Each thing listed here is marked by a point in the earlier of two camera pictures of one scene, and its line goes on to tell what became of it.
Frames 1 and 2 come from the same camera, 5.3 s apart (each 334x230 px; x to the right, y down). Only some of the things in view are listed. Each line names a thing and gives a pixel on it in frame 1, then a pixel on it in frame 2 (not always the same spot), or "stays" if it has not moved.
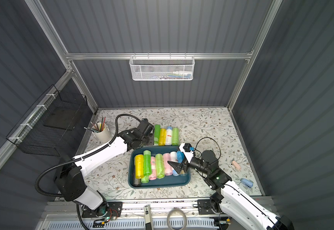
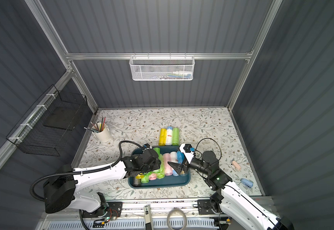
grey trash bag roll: (137, 182) stays
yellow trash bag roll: (162, 136) stays
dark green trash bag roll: (157, 131) -> (158, 150)
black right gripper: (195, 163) stays
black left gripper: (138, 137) -> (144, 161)
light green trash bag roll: (175, 136) stays
